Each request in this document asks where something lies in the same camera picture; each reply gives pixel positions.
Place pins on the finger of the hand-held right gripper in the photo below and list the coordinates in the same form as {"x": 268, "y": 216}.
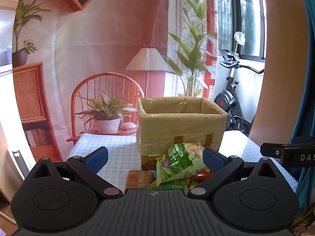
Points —
{"x": 270, "y": 150}

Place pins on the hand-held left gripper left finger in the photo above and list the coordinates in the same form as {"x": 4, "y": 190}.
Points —
{"x": 99, "y": 156}

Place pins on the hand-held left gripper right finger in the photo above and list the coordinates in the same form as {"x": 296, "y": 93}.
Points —
{"x": 212, "y": 160}

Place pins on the taped cardboard box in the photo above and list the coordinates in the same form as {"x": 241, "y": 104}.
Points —
{"x": 177, "y": 127}

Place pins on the red snack packet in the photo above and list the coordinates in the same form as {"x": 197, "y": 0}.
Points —
{"x": 203, "y": 174}

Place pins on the plaid tablecloth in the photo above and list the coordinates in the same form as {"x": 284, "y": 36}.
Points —
{"x": 115, "y": 147}

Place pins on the brown snack packet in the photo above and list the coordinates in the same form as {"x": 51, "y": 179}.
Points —
{"x": 139, "y": 178}

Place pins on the green and yellow snack packet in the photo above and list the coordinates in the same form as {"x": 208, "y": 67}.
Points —
{"x": 172, "y": 185}

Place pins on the black exercise bike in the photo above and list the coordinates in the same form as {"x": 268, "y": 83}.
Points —
{"x": 230, "y": 98}

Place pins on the blue cloth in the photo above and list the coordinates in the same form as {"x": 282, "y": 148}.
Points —
{"x": 307, "y": 91}

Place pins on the brown wooden board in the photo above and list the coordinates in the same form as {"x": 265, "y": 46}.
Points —
{"x": 278, "y": 78}

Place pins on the white appliance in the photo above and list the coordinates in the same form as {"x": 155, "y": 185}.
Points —
{"x": 6, "y": 98}

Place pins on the printed room backdrop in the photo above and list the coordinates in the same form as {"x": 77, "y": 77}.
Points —
{"x": 98, "y": 41}

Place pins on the dark framed window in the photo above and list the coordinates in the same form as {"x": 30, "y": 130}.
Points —
{"x": 246, "y": 17}

